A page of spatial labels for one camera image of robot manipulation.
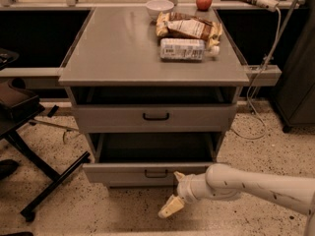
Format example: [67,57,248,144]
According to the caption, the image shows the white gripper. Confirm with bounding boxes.
[158,171,211,218]

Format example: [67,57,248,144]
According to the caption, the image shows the grey drawer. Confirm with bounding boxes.
[84,132,224,188]
[73,104,236,133]

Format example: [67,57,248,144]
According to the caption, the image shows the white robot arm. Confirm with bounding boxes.
[158,163,315,236]

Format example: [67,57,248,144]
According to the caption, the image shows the grey top drawer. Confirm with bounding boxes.
[73,104,236,133]

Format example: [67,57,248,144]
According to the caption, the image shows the grey drawer cabinet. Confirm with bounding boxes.
[58,6,250,189]

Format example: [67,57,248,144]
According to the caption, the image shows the white plastic bottle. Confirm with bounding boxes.
[159,38,220,61]

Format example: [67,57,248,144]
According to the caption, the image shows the dark cabinet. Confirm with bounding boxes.
[272,9,315,133]

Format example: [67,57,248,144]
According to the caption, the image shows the brown chip bag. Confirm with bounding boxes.
[156,12,222,49]

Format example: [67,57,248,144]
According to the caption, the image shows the black office chair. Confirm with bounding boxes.
[0,47,92,223]

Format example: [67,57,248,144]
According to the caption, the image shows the white bowl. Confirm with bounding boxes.
[146,0,174,20]

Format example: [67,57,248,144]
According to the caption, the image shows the red apple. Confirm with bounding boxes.
[196,0,213,11]

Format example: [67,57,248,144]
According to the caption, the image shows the white cable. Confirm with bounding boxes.
[229,7,284,141]

